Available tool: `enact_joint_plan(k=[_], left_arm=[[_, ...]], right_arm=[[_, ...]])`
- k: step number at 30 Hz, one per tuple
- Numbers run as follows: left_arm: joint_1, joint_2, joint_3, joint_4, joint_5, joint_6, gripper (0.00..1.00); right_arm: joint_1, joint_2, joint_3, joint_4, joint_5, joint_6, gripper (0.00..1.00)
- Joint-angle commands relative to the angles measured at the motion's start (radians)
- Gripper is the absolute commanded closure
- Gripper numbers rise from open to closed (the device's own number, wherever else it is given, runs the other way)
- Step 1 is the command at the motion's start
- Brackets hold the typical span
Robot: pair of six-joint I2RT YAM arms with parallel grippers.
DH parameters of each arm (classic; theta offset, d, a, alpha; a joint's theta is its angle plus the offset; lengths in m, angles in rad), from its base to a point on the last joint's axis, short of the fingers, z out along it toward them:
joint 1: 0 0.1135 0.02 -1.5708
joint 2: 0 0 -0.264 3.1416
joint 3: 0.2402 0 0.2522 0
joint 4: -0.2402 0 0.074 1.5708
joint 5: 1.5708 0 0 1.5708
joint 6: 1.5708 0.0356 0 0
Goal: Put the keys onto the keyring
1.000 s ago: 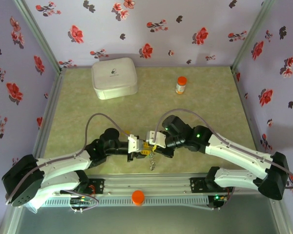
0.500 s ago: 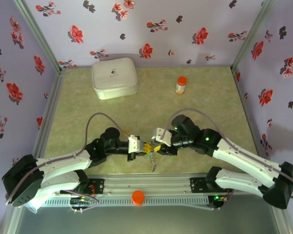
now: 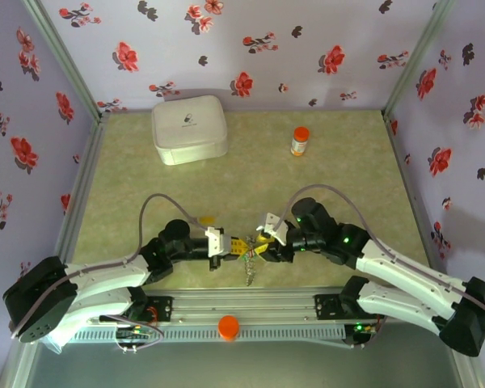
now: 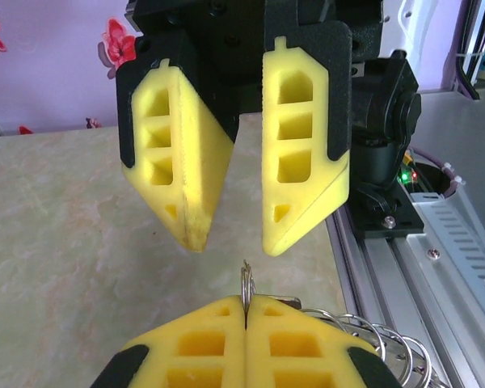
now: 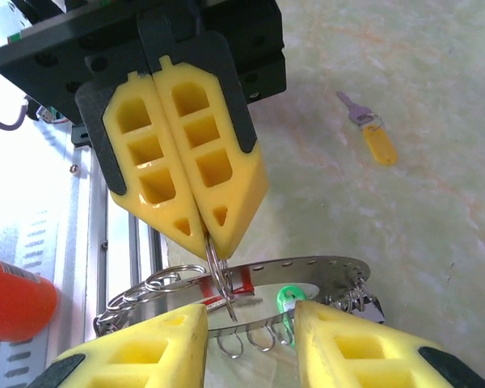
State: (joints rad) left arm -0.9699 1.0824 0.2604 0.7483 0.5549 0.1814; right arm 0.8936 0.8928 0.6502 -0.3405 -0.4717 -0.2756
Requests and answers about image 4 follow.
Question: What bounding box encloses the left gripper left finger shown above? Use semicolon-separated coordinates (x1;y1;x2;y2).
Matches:
91;294;247;388

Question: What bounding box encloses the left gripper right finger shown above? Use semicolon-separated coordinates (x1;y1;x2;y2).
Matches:
245;294;403;388

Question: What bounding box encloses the black keyring with metal rings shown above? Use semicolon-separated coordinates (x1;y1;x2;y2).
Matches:
240;260;441;388

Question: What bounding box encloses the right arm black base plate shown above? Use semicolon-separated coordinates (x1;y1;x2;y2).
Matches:
355;193;425;240

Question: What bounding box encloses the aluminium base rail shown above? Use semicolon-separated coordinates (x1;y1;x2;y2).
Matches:
327;201;485;388

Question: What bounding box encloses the white slotted cable duct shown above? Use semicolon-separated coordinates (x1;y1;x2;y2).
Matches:
410;192;485;324

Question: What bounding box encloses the dark cable bundle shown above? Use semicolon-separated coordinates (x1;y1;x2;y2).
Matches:
454;0;485;100

